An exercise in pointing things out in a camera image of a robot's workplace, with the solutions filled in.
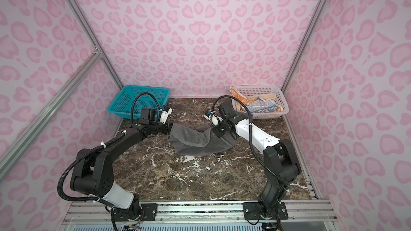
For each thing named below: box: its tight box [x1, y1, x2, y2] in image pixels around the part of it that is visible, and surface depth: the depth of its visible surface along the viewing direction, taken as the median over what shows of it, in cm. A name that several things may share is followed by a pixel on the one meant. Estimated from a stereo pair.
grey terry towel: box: [168, 122, 237, 157], surface depth 92 cm
